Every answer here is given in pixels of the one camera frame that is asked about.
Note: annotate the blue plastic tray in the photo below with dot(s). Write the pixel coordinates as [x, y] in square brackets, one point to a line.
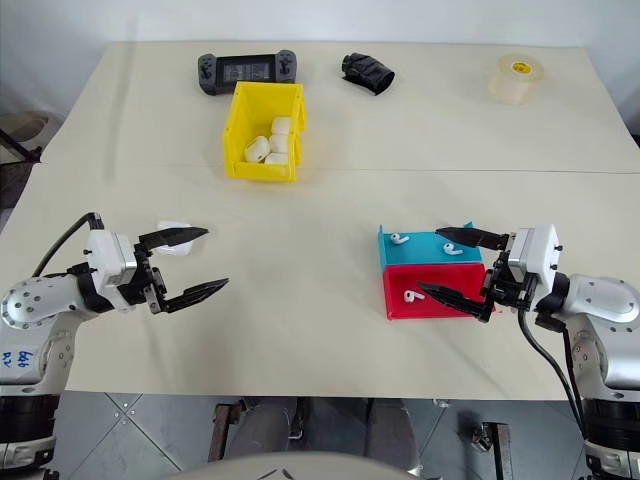
[425, 250]

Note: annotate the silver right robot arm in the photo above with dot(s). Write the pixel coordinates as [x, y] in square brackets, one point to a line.
[600, 305]

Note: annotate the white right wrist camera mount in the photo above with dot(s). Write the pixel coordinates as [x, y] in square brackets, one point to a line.
[537, 255]

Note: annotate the crumpled black sleeve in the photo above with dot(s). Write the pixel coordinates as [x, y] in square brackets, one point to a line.
[367, 72]

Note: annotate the rusty brown metal bar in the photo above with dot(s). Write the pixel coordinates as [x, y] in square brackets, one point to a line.
[497, 450]
[222, 430]

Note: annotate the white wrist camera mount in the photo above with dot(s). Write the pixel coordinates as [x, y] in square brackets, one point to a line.
[107, 257]
[537, 255]

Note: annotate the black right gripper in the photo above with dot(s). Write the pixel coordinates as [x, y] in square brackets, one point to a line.
[507, 290]

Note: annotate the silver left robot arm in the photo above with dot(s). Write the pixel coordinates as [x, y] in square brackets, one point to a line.
[30, 305]

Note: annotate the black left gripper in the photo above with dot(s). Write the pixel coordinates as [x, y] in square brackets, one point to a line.
[145, 285]

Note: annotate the yellow plastic bin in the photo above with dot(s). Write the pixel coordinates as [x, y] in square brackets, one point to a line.
[240, 135]

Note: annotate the grey handheld game controller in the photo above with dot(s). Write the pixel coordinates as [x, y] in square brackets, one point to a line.
[245, 70]

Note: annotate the clear tape roll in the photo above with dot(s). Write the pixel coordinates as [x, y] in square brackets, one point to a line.
[515, 80]

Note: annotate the grey robot torso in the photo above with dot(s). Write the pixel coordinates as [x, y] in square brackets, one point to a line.
[300, 467]

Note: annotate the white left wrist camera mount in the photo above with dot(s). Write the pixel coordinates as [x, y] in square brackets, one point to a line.
[107, 257]

